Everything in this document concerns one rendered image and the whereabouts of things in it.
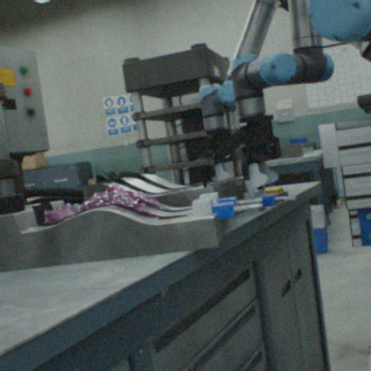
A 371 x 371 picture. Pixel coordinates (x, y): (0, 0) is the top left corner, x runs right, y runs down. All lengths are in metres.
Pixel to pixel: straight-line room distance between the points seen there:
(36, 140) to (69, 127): 6.84
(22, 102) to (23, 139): 0.14
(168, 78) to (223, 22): 2.86
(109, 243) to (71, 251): 0.08
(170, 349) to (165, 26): 7.58
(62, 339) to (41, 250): 0.41
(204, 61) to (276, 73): 4.14
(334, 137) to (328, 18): 0.24
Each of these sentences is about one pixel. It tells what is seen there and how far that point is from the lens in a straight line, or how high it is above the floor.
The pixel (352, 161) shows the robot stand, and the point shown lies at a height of 0.91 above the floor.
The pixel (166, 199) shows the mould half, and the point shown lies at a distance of 1.32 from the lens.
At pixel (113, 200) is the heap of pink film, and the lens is 1.06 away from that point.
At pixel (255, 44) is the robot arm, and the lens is 1.70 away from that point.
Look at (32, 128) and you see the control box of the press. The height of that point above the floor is 1.16.
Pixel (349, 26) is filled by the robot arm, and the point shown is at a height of 1.16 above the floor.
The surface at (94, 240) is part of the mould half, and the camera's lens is 1.02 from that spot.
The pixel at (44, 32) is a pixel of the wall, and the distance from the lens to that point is 9.30.
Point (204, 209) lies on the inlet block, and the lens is 1.02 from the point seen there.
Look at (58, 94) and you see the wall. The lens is 9.04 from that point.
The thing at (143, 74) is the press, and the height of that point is 1.86.
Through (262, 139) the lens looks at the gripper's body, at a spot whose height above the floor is 0.98.
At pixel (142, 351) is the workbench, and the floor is 0.66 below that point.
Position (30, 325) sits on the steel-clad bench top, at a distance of 0.67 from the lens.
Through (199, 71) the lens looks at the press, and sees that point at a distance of 5.38.
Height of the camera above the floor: 0.97
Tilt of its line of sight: 3 degrees down
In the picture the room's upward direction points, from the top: 8 degrees counter-clockwise
